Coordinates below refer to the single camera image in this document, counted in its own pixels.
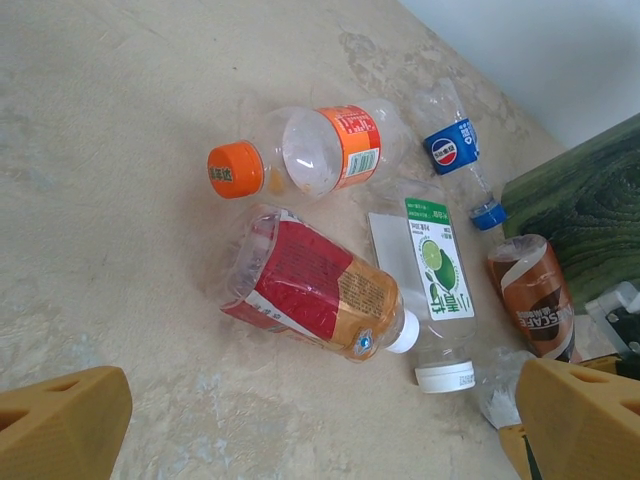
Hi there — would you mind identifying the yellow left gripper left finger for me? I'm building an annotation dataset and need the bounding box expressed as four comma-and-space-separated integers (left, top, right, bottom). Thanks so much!
0, 365, 134, 480

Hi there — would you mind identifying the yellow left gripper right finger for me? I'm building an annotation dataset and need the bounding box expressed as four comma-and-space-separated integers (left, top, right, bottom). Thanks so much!
499, 355, 640, 480

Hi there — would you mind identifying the brown Nescafe coffee bottle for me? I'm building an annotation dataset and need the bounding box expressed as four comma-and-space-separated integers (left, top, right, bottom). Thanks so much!
486, 233, 585, 365

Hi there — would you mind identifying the crushed Pepsi label bottle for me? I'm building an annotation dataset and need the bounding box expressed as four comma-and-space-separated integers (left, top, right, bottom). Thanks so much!
409, 79, 510, 232

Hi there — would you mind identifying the red gold label bottle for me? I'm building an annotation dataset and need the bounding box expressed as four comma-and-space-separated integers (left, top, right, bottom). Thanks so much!
219, 203, 421, 365

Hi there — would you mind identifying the orange label orange cap bottle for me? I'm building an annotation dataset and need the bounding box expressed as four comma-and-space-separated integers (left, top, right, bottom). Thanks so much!
207, 98, 414, 201

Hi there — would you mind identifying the green round waste bin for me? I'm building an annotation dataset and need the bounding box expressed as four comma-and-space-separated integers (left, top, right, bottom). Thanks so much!
501, 112, 640, 316

